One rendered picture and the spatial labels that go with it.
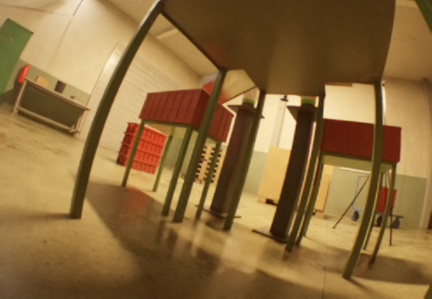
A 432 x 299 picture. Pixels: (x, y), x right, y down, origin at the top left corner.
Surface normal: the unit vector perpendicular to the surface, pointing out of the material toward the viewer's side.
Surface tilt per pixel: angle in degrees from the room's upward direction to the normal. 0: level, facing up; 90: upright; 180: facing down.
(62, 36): 90
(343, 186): 90
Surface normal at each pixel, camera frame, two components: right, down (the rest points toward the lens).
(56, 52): 0.80, 0.12
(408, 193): -0.54, -0.31
